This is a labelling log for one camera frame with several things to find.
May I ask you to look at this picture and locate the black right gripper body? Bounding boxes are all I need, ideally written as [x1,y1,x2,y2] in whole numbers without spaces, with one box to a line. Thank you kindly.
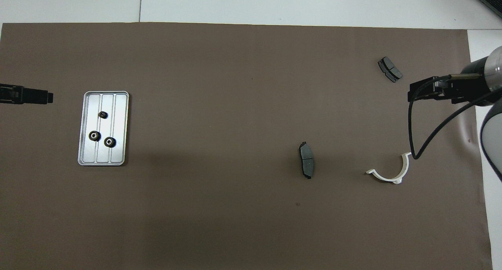
[445,58,495,105]

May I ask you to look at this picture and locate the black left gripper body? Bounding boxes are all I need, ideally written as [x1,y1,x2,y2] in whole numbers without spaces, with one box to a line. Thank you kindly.
[0,83,20,105]

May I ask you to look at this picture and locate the silver metal tray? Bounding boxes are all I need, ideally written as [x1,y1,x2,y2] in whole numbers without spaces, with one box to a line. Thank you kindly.
[77,91,129,166]

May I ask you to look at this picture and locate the short dark grey brake pad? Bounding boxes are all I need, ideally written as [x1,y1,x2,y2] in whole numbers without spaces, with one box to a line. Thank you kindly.
[377,56,403,83]

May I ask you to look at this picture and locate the long dark grey brake pad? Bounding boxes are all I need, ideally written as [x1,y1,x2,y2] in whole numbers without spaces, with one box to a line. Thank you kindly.
[299,141,315,179]

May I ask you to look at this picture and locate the brown table mat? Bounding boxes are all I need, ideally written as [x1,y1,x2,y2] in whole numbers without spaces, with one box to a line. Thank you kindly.
[0,22,493,270]

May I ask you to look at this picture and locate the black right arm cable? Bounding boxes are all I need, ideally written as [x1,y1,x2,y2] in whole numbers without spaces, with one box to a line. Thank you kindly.
[408,73,502,160]

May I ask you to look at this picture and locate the white curved plastic bracket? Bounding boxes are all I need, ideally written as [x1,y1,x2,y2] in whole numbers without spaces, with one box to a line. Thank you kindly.
[366,152,412,184]

